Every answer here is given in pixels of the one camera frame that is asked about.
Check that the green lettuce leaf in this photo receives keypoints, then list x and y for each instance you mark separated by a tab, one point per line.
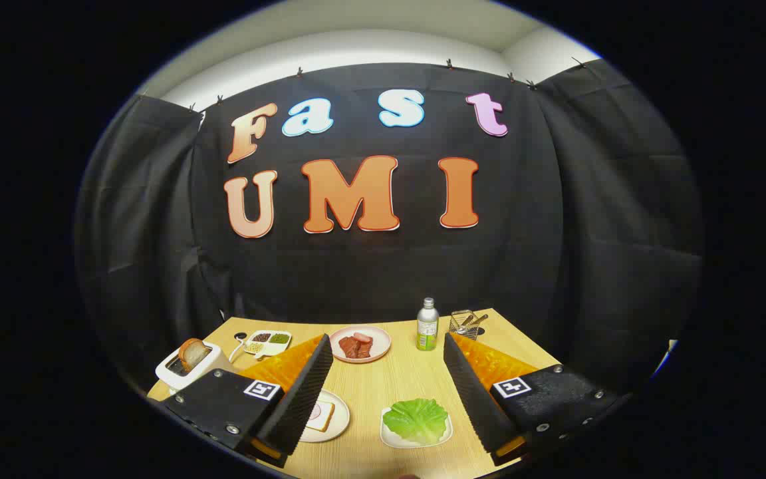
416	419

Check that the pink sausage slice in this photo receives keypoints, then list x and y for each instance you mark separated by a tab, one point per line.
363	336

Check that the dark brown beans pile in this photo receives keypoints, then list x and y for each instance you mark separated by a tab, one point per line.
261	337

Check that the pink plate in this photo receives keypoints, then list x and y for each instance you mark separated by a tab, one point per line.
380	352

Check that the green label metal bottle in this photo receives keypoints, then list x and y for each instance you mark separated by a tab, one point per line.
427	329

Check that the yellow beans pile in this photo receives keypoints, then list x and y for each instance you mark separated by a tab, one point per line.
254	346

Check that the brown meat slices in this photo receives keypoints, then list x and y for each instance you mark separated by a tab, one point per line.
353	348

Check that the green beans pile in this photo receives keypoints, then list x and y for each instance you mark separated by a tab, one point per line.
279	338

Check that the white round plate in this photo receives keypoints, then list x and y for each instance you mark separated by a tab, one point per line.
340	419

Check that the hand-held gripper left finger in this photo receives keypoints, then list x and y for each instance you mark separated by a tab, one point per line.
303	399

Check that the pink ham slice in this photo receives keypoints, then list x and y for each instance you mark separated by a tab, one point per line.
316	411

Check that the white bread slice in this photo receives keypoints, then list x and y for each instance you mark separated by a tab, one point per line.
325	418

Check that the white toaster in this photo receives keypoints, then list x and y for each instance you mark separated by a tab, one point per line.
220	360

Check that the browned toast slice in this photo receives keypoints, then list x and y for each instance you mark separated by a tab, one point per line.
193	352

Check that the white divided dish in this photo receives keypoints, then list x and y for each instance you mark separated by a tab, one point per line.
270	348

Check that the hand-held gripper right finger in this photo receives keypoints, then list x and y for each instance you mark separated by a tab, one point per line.
476	399

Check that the white square plate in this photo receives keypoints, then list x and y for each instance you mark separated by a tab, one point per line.
389	440

